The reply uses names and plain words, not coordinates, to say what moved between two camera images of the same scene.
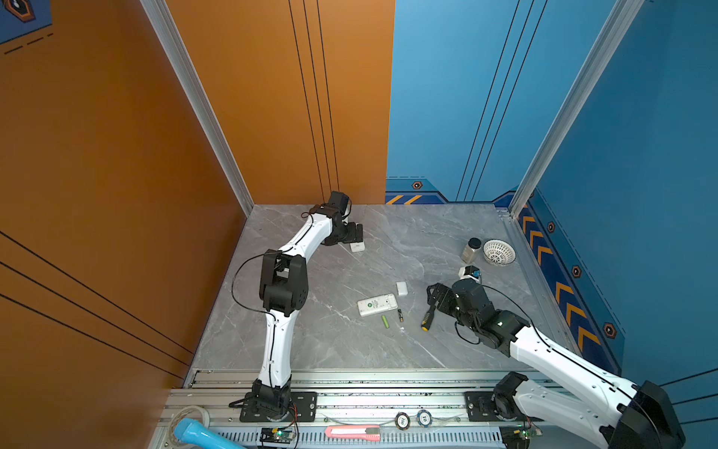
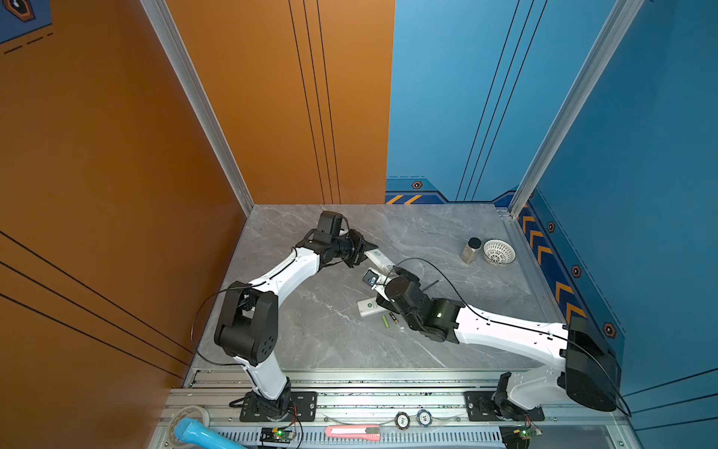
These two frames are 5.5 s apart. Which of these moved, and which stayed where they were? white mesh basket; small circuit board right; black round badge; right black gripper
Moved: right black gripper
Stayed: white mesh basket; black round badge; small circuit board right
